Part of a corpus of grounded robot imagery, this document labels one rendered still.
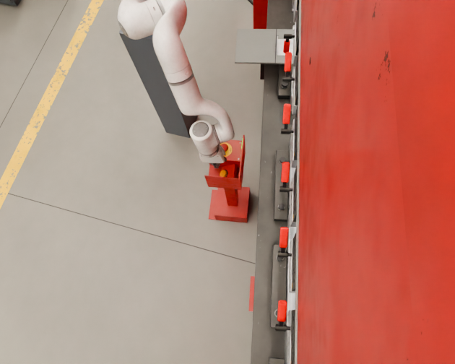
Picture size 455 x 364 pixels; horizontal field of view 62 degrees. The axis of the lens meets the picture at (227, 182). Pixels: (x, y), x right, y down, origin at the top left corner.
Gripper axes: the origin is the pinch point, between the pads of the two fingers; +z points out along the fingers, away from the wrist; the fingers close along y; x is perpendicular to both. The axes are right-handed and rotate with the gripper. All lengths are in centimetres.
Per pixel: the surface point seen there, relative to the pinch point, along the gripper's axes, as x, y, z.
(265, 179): 6.5, -22.0, -0.8
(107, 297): 59, 75, 79
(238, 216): 4, -1, 73
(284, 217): 22.9, -30.8, -3.0
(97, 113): -67, 111, 75
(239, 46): -50, -7, -15
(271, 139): -12.4, -23.4, -0.7
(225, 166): -4.2, -1.6, 13.0
